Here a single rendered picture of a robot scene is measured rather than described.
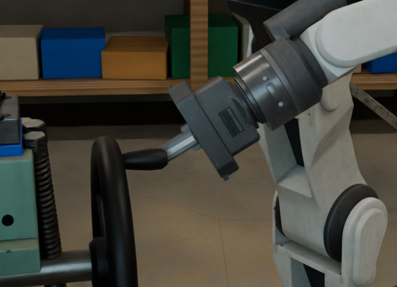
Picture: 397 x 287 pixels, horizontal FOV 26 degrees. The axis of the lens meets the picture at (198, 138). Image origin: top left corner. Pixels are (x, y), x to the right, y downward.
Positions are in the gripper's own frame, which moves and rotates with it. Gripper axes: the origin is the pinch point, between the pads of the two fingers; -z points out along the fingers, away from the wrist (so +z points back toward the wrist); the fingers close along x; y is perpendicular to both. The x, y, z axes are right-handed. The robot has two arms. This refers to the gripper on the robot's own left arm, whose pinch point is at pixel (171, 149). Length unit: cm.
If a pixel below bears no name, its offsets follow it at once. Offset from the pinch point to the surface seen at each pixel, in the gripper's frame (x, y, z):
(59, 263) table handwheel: -3.4, 5.9, -16.9
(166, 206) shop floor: -42, -203, -22
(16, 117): 12.6, 12.1, -11.0
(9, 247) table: 1.7, 12.1, -18.9
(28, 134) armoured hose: 10.4, 8.5, -11.5
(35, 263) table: -1.2, 11.9, -17.6
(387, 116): -52, -186, 59
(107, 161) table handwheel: 3.8, 10.5, -5.9
